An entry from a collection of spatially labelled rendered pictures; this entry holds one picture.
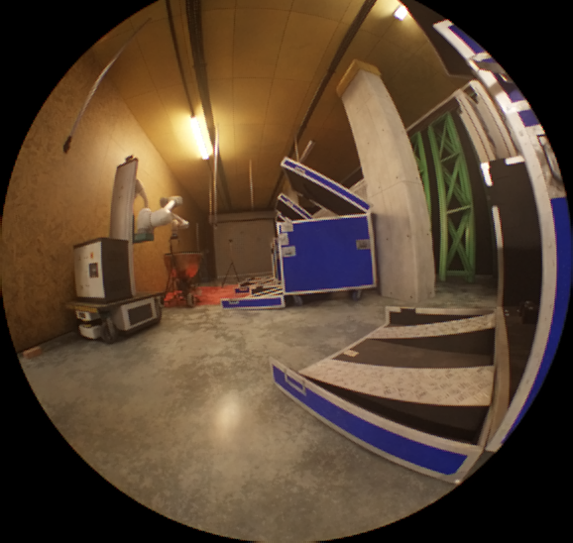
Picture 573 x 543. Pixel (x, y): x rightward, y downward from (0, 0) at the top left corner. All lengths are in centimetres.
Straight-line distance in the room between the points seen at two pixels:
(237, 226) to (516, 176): 950
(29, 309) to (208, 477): 192
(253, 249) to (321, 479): 924
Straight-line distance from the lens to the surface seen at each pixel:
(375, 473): 61
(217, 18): 287
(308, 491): 58
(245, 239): 947
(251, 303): 230
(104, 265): 176
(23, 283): 217
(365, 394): 70
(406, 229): 206
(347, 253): 211
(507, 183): 131
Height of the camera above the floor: 54
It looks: 1 degrees up
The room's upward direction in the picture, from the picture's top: 5 degrees counter-clockwise
